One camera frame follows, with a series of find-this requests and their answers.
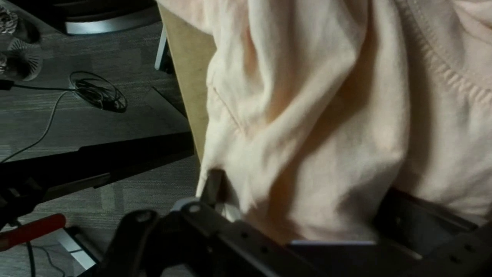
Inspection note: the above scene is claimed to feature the black bar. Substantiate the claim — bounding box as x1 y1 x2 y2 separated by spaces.
0 131 197 230

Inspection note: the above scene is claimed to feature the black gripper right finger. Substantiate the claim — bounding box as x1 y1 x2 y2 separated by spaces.
375 186 492 277

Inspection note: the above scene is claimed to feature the red handled tool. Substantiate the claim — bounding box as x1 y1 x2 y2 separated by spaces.
0 213 70 254

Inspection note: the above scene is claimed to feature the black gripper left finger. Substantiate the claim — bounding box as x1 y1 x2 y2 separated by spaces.
82 170 228 277

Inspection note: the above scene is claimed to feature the thin loose cable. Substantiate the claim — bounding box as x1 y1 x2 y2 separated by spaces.
0 69 129 165

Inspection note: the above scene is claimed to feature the peach shirt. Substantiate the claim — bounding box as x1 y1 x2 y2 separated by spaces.
168 0 492 246

